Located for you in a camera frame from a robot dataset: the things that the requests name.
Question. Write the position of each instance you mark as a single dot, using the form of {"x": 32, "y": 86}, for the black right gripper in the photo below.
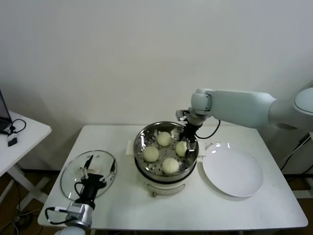
{"x": 190, "y": 132}

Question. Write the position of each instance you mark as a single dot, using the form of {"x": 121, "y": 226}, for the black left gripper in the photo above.
{"x": 91, "y": 184}

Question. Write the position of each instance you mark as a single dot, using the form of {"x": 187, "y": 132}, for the white steamed baozi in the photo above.
{"x": 181, "y": 149}
{"x": 171, "y": 166}
{"x": 150, "y": 154}
{"x": 164, "y": 139}

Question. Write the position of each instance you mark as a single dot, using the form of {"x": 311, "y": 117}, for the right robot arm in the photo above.
{"x": 244, "y": 105}

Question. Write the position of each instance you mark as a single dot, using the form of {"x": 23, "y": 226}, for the round glass pot lid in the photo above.
{"x": 68, "y": 176}

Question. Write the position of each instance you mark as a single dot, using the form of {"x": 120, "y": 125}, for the white electric cooker base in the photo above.
{"x": 166, "y": 187}

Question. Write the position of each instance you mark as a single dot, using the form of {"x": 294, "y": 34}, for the white round plate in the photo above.
{"x": 232, "y": 169}

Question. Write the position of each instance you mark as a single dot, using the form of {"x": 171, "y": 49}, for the white folding side table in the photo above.
{"x": 27, "y": 137}

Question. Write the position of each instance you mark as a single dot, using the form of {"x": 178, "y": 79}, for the small black white adapter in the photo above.
{"x": 13, "y": 142}

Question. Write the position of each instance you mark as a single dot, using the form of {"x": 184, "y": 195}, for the black laptop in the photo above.
{"x": 3, "y": 115}

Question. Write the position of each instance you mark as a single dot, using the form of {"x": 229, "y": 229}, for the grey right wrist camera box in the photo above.
{"x": 181, "y": 115}

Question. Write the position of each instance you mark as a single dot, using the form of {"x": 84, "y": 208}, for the white furniture frame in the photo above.
{"x": 303, "y": 194}

